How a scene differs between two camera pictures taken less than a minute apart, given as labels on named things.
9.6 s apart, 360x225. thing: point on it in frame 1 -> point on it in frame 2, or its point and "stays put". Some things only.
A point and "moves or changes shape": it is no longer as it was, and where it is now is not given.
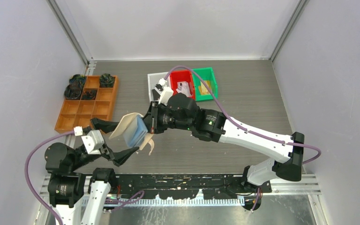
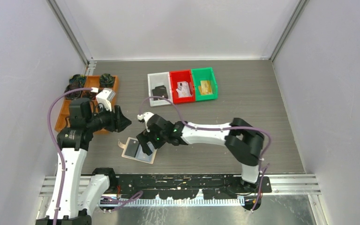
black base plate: x=184 y=186 stays put
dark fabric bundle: x=73 y=92 stays put
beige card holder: x=120 y=127 moves or changes shape
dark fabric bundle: x=106 y=80 stays put
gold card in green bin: x=203 y=89 stays put
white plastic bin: x=153 y=79 stays put
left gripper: x=106 y=126 -> x=117 y=121
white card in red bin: x=183 y=87 stays put
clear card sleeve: x=135 y=131 -> x=134 y=149
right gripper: x=151 y=118 -> x=143 y=139
